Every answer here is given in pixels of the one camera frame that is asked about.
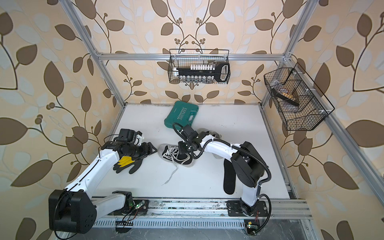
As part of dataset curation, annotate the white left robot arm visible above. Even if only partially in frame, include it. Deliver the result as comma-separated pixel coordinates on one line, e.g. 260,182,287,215
49,141,158,234

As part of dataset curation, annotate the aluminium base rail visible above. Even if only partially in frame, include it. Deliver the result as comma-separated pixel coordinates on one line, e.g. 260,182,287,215
90,198,313,229

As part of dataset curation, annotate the black corrugated cable conduit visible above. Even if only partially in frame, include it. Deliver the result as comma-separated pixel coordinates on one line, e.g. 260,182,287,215
172,122,272,235

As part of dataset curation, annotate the green plastic tool case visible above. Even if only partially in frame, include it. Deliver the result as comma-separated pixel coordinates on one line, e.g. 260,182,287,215
164,101,199,129

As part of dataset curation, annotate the black white sneaker with laces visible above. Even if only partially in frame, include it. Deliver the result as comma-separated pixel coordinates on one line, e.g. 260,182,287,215
158,144,195,185

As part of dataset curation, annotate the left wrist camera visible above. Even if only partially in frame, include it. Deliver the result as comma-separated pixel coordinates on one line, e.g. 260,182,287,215
114,129,144,146

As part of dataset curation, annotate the yellow black work glove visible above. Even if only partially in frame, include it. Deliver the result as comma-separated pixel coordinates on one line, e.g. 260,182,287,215
113,156,144,174

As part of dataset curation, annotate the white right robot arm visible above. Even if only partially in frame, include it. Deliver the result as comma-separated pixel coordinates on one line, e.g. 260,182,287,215
173,123,272,216

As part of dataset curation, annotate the black socket bit holder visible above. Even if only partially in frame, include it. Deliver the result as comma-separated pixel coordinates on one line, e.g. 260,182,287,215
173,62,231,83

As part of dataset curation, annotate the black insole on table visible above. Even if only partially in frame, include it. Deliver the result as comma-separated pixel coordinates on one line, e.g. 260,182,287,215
223,159,236,195

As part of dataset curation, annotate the right wire basket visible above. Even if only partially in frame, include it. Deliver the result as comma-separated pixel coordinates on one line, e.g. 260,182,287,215
264,63,335,131

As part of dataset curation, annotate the wire basket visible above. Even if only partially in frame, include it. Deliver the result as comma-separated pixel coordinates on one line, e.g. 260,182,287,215
168,48,231,85
264,63,335,131

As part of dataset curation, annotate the brush in right basket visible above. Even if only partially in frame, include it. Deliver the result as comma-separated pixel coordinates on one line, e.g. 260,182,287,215
274,89,300,107

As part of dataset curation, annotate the back wire basket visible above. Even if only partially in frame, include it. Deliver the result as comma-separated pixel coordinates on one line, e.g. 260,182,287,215
168,48,231,85

